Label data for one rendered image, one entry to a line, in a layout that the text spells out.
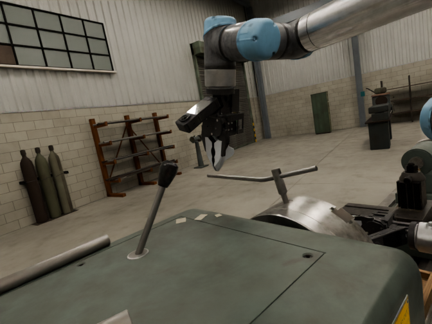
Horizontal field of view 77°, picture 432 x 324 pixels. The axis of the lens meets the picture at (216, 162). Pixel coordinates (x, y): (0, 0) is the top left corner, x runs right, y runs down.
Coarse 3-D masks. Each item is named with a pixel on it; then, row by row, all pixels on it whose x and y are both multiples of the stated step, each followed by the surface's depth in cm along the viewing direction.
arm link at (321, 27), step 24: (336, 0) 49; (360, 0) 45; (384, 0) 42; (408, 0) 40; (288, 24) 58; (312, 24) 52; (336, 24) 49; (360, 24) 47; (384, 24) 46; (288, 48) 57; (312, 48) 56
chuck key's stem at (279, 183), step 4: (276, 168) 64; (272, 172) 65; (276, 172) 64; (280, 172) 64; (276, 176) 64; (276, 180) 64; (280, 180) 64; (276, 184) 64; (280, 184) 64; (284, 184) 64; (280, 188) 64; (284, 188) 64; (280, 192) 64; (284, 192) 64; (284, 196) 64; (284, 200) 64; (288, 200) 65
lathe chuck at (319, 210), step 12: (276, 204) 66; (288, 204) 62; (300, 204) 61; (312, 204) 61; (324, 204) 61; (312, 216) 56; (324, 216) 57; (336, 216) 57; (336, 228) 54; (348, 228) 55; (360, 228) 57; (360, 240) 54
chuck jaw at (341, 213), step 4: (340, 208) 64; (332, 212) 59; (336, 212) 60; (340, 212) 60; (344, 212) 63; (340, 216) 59; (344, 216) 59; (348, 216) 62; (352, 216) 62; (344, 220) 58; (348, 220) 58
